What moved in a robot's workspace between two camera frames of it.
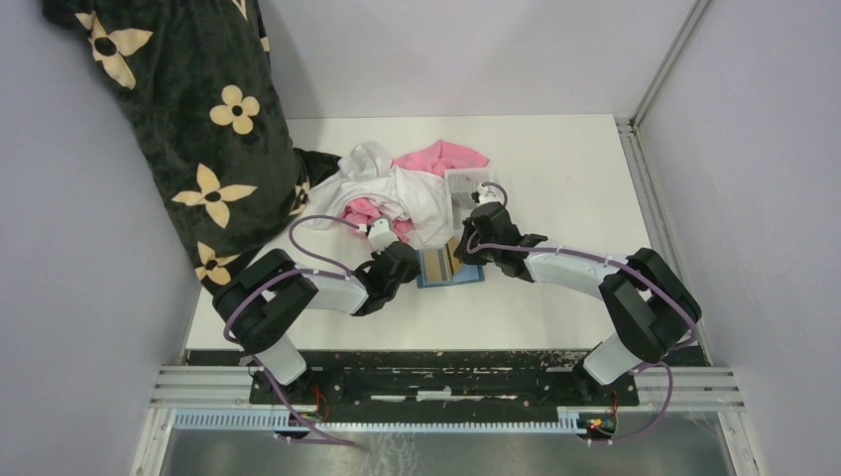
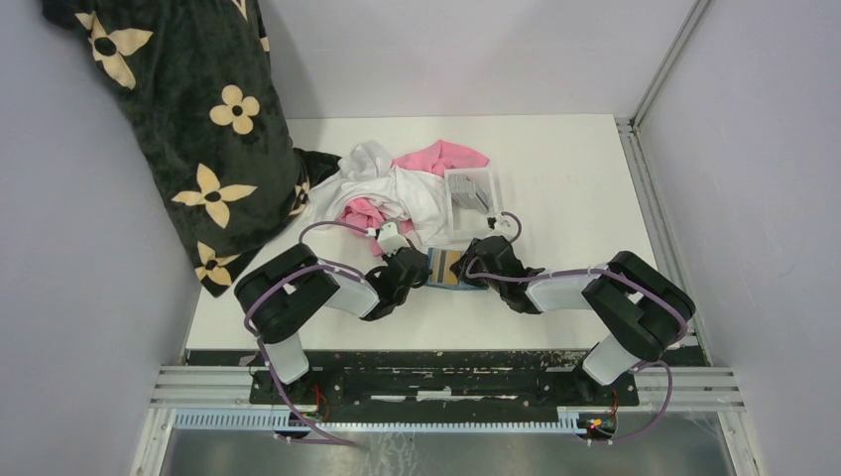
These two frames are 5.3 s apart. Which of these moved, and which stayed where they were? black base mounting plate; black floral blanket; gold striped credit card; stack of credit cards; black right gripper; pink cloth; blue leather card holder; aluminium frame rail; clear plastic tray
Moved: blue leather card holder; black right gripper; gold striped credit card
Stayed: aluminium frame rail; black floral blanket; stack of credit cards; black base mounting plate; clear plastic tray; pink cloth
